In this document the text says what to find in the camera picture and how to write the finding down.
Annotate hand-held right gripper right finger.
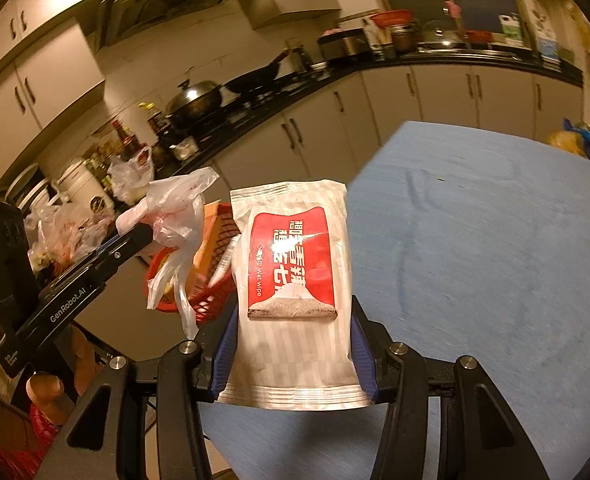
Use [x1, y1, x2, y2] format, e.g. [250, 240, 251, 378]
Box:
[350, 295, 550, 480]

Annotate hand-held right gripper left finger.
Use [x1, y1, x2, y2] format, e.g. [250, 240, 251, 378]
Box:
[35, 305, 241, 480]

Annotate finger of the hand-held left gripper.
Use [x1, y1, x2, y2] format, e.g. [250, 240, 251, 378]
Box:
[90, 224, 155, 283]

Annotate red mesh waste basket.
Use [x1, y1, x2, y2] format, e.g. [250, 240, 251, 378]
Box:
[145, 202, 242, 327]

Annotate clear plastic bag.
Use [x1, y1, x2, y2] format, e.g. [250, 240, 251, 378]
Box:
[116, 167, 221, 339]

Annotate long orange box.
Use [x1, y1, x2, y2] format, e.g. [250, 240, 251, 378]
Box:
[192, 202, 239, 287]

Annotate white wet wipe packet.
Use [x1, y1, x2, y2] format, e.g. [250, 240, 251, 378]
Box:
[217, 178, 374, 411]

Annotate person's left hand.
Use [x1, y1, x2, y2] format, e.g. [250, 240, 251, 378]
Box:
[26, 327, 107, 426]

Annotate pile of filled plastic bags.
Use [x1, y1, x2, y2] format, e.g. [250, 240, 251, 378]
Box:
[24, 199, 117, 273]

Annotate white red plastic bag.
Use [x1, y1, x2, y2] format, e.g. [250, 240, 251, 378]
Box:
[106, 145, 156, 204]

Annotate white rice cooker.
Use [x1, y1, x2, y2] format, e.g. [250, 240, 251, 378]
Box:
[55, 159, 117, 217]

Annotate dark sauce bottle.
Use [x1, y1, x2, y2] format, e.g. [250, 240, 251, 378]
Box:
[111, 120, 144, 157]

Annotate small steel pot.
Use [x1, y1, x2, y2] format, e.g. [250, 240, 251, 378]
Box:
[169, 136, 200, 162]

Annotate blue table cloth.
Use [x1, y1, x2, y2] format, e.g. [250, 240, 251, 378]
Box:
[200, 121, 590, 480]

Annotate steel wok with lid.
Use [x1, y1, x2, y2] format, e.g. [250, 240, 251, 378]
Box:
[164, 79, 225, 129]

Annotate black frying pan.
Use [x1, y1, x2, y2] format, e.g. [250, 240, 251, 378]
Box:
[223, 50, 292, 97]

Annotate white kitchen base cabinets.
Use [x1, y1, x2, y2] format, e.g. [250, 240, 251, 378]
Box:
[210, 64, 584, 187]

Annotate silver countertop appliance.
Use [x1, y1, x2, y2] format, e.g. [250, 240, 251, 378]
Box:
[317, 29, 372, 64]

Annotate black kitchen countertop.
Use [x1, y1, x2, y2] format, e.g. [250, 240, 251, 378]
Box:
[145, 50, 584, 172]

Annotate yellow blue bag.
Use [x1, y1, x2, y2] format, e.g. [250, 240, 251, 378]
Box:
[546, 119, 590, 170]

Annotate brown pot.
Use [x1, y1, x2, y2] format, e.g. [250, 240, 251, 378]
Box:
[390, 22, 419, 54]

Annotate steel pot lid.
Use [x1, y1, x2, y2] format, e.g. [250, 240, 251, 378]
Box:
[419, 20, 464, 52]

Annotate red plastic basin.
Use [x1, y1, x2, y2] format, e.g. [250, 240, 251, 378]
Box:
[370, 10, 412, 29]

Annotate pink brush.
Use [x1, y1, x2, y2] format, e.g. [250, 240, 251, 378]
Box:
[444, 1, 464, 32]

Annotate white jug green label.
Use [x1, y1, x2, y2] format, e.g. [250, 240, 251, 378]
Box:
[497, 12, 526, 49]

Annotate blue white carton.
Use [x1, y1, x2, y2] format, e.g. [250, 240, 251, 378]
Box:
[535, 30, 562, 64]

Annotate white wall cabinets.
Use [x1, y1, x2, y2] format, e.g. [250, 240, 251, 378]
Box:
[0, 0, 392, 177]

